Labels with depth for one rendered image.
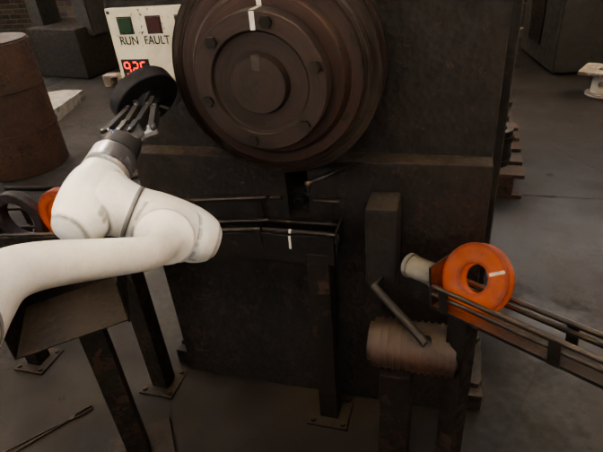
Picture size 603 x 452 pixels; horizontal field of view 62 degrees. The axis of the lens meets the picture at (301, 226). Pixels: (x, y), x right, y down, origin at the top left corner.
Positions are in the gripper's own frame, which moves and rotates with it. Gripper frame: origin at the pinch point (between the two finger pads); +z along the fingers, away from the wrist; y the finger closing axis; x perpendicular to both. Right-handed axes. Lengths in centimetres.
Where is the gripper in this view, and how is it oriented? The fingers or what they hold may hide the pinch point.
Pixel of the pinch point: (149, 98)
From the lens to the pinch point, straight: 120.6
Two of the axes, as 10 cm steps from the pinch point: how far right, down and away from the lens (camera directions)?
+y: 9.8, -0.2, -2.0
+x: -1.6, -6.8, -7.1
